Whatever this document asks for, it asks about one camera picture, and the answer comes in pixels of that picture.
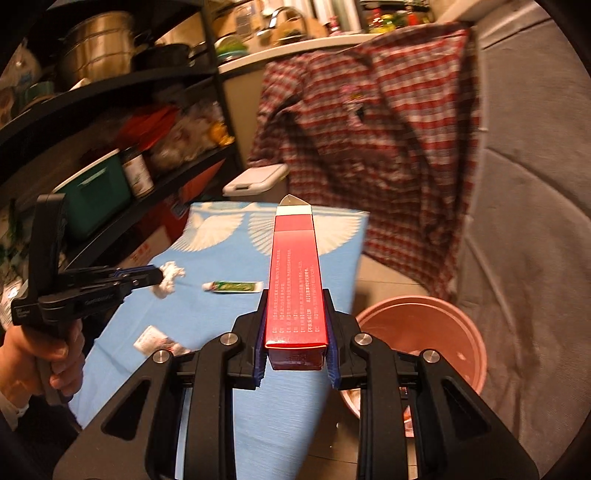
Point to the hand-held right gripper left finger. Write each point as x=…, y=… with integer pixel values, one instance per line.
x=260, y=364

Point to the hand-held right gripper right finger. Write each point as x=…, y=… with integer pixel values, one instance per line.
x=333, y=369

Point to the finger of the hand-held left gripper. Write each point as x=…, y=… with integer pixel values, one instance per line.
x=138, y=273
x=131, y=288

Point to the white tissue wad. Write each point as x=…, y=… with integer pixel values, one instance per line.
x=168, y=279

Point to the long red carton box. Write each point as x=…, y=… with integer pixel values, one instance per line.
x=295, y=286

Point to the pink plastic bucket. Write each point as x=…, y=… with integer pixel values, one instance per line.
x=415, y=327

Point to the white lidded trash bin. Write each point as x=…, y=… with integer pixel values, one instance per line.
x=254, y=181

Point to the person's left hand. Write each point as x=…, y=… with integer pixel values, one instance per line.
x=64, y=364

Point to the red printed package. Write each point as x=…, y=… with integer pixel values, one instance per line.
x=159, y=230

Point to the small white sachet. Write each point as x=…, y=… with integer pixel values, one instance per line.
x=147, y=340

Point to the blue wing print tablecloth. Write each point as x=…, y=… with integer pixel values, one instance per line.
x=221, y=323

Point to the crumpled red white wrapper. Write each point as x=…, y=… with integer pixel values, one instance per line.
x=175, y=347

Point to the green toothpaste tube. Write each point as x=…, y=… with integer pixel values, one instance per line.
x=233, y=286

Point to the teal storage box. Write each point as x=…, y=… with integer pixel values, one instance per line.
x=94, y=194

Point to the dark lidded grain jar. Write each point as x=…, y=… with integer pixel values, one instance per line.
x=137, y=173

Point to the clear bags of food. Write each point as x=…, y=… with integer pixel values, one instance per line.
x=184, y=138

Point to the red plastic bag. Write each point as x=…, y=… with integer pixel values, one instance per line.
x=147, y=127

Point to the yellow bag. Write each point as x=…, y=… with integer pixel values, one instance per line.
x=219, y=134

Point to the black shelf rack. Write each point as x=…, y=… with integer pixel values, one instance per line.
x=175, y=81

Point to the black frying pan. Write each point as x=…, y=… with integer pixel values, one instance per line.
x=161, y=56

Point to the steel stock pot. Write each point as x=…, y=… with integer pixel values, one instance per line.
x=97, y=46

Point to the red plaid shirt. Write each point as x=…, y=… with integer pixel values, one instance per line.
x=369, y=138

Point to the grey padded panel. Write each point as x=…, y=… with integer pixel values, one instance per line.
x=531, y=230

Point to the green bowl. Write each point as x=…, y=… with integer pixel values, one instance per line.
x=232, y=50

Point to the chrome kitchen faucet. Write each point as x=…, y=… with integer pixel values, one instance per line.
x=281, y=18

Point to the rack of seasoning bottles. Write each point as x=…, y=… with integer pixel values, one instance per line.
x=397, y=16

